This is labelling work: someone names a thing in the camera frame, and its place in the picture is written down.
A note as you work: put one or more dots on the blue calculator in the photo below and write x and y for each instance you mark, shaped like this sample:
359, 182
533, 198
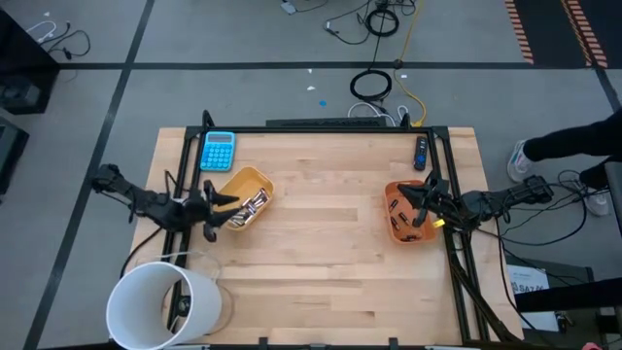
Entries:
217, 155

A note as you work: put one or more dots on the black floor mat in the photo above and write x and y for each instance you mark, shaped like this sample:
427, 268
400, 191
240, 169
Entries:
549, 29

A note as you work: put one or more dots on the dark green box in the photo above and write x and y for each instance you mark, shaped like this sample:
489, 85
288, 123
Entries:
568, 269

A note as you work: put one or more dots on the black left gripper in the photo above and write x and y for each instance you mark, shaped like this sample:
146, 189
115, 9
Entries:
199, 211

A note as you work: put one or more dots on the black copper AA battery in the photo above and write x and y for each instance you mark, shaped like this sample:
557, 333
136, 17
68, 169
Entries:
236, 221
255, 200
248, 208
241, 216
262, 196

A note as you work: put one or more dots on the grey power adapter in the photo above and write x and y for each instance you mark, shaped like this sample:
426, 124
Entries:
288, 7

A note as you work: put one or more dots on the white cylinder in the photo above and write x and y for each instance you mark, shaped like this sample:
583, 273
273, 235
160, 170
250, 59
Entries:
199, 296

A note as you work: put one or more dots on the grey panel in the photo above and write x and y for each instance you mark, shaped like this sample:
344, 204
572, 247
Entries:
616, 214

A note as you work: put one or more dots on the black bar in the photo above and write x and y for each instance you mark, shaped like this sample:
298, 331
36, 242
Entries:
573, 295

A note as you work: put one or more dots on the person's leg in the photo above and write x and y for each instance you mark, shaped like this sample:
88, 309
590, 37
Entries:
573, 141
595, 175

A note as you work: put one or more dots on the black cabinet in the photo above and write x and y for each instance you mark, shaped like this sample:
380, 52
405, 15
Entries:
19, 58

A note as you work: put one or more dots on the black metal frame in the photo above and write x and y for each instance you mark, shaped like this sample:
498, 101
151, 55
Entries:
340, 130

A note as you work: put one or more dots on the white paper label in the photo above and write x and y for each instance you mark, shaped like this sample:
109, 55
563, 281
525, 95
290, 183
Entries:
527, 277

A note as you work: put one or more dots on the black remote control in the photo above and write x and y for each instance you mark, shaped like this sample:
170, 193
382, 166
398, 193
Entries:
421, 155

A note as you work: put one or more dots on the orange plastic bin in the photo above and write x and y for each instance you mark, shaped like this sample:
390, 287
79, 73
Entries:
425, 232

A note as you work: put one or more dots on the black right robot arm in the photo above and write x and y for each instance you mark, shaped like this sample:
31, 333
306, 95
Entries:
505, 197

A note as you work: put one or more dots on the orange black hazard tape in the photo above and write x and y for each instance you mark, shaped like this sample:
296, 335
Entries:
585, 34
520, 34

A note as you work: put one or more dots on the black power strip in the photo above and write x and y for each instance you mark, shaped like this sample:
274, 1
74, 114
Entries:
325, 122

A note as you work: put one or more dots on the black copper AAA battery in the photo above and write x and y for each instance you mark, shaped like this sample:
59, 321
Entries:
394, 223
393, 204
403, 216
410, 238

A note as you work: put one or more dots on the person's shoe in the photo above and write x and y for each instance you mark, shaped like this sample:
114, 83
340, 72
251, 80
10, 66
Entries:
517, 163
597, 204

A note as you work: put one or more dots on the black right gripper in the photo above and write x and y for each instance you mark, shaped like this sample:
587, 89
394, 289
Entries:
444, 206

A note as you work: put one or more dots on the metal keys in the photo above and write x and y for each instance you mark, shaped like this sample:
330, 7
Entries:
563, 321

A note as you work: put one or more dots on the yellow plastic bin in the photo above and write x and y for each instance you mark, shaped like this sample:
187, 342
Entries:
243, 182

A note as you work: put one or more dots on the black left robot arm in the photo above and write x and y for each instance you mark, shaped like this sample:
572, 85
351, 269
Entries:
146, 199

